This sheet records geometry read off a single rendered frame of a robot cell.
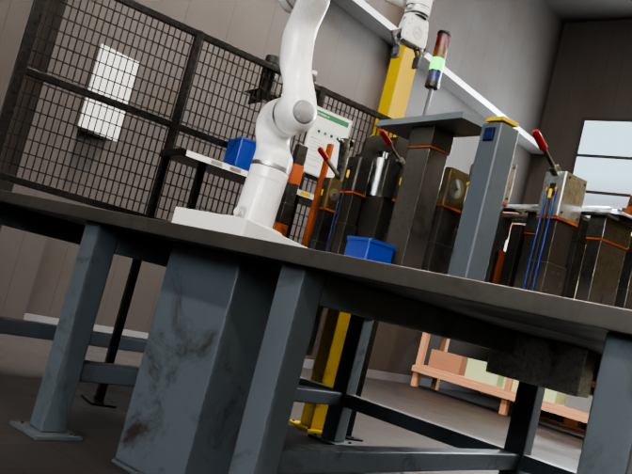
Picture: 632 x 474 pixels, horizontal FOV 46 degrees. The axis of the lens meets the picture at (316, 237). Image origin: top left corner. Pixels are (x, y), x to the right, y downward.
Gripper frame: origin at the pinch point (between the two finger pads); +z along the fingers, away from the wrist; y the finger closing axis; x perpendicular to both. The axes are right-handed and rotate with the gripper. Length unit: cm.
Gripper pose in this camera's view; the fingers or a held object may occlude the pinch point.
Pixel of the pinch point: (405, 60)
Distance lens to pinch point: 258.3
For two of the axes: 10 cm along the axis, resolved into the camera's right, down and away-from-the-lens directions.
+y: 7.9, 2.5, 5.6
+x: -5.6, -0.7, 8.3
